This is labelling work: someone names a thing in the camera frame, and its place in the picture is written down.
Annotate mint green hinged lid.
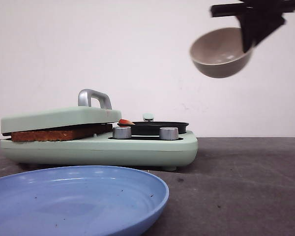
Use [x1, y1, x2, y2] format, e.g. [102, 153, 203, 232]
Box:
[1, 89, 121, 136]

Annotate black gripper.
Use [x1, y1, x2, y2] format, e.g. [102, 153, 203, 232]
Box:
[210, 0, 295, 53]

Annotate beige ribbed bowl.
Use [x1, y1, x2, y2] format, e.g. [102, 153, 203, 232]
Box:
[189, 27, 253, 79]

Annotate pink cooked shrimp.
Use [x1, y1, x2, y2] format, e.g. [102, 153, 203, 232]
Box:
[118, 119, 135, 126]

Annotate black frying pan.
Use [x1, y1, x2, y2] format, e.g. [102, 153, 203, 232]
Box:
[130, 113, 189, 136]

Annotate blue plate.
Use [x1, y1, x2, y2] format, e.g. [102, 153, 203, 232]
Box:
[0, 166, 169, 236]

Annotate mint green breakfast maker base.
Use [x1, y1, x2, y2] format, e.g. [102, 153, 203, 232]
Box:
[0, 131, 198, 170]

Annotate silver control knob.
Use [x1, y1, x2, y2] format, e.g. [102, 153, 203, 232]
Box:
[159, 127, 179, 141]
[113, 126, 132, 139]

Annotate right silver control knob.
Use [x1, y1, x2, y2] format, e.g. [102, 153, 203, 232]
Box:
[159, 127, 179, 141]

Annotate left silver control knob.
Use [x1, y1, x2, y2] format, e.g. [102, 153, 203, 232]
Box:
[113, 126, 132, 139]

